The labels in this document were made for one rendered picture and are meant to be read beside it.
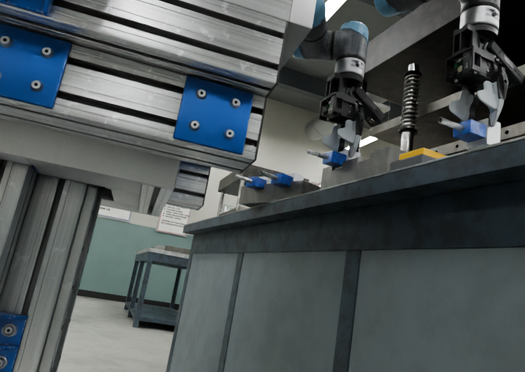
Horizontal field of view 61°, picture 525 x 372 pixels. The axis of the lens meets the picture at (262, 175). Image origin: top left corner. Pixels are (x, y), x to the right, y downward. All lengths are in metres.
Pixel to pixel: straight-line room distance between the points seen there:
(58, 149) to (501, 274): 0.61
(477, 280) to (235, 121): 0.40
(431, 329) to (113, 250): 7.46
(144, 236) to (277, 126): 3.34
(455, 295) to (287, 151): 8.34
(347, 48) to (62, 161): 0.78
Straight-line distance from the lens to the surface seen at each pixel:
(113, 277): 8.04
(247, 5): 0.61
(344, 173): 1.06
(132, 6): 0.58
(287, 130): 9.11
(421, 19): 2.37
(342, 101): 1.11
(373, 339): 0.86
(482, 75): 0.99
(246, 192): 1.33
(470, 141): 0.98
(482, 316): 0.70
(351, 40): 1.20
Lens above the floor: 0.56
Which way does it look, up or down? 14 degrees up
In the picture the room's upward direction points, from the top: 10 degrees clockwise
